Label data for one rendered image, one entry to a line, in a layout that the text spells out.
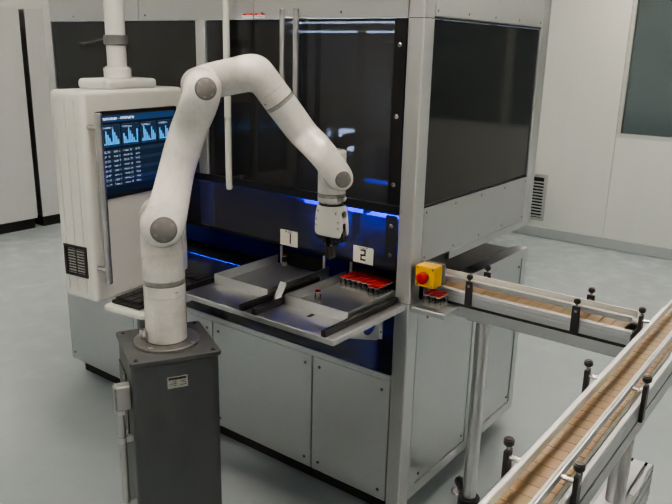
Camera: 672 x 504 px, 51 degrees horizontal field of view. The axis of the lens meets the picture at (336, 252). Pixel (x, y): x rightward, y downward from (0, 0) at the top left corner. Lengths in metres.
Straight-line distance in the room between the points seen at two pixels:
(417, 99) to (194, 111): 0.72
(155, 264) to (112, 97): 0.80
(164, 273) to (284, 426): 1.14
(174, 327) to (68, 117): 0.89
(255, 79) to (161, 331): 0.76
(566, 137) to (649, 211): 0.99
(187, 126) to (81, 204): 0.78
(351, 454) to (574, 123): 4.76
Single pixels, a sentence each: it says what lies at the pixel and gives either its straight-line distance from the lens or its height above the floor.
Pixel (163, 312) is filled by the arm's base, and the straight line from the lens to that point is 2.07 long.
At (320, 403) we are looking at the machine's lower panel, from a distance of 2.78.
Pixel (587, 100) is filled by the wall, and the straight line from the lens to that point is 6.88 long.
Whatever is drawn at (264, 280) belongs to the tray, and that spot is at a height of 0.88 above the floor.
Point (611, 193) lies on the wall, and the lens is 6.88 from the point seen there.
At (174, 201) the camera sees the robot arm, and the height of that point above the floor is 1.30.
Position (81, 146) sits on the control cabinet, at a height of 1.37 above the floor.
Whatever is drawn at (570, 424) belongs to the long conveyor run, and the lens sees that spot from 1.65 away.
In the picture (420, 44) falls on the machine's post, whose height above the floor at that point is 1.72.
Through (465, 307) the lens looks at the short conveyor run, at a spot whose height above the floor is 0.88.
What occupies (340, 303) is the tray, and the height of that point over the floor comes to 0.88.
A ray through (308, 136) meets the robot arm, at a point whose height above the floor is 1.46.
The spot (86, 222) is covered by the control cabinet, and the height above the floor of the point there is 1.10.
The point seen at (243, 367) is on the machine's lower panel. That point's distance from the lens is 3.01.
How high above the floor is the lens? 1.70
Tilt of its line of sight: 16 degrees down
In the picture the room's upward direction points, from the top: 1 degrees clockwise
